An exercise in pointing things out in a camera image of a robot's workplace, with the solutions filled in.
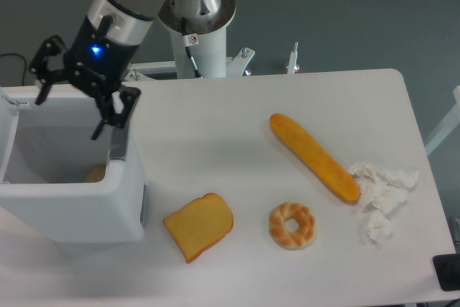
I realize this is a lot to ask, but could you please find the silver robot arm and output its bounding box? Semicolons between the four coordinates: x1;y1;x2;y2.
29;0;166;139

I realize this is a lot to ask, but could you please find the large crumpled white tissue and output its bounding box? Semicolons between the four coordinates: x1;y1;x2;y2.
347;161;420;214

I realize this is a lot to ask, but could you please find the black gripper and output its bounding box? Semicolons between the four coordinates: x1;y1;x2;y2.
29;15;141;140

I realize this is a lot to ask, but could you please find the long orange baguette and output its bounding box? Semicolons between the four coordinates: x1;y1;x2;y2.
269;114;361;203

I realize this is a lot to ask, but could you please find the black device at edge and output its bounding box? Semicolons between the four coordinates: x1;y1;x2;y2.
432;253;460;291

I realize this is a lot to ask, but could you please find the black floor cable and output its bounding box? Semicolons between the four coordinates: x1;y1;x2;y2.
0;52;28;86

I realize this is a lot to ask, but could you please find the braided ring bread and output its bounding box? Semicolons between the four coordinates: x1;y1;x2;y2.
268;201;317;250

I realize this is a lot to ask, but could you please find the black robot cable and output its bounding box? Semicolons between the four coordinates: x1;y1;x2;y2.
180;17;204;79

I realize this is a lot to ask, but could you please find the white frame at right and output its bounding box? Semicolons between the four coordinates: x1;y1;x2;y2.
425;86;459;156

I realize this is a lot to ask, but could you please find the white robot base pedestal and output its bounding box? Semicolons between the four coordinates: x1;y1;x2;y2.
125;0;256;81

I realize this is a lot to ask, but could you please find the small round bread bun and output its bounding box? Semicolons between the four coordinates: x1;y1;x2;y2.
84;165;106;183

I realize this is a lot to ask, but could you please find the orange toast slice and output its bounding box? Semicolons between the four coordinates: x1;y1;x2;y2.
163;193;234;263

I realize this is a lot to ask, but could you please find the white trash can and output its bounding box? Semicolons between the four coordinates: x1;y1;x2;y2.
1;85;147;243

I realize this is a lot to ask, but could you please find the small crumpled white tissue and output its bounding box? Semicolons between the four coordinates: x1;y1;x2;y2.
366;210;393;249

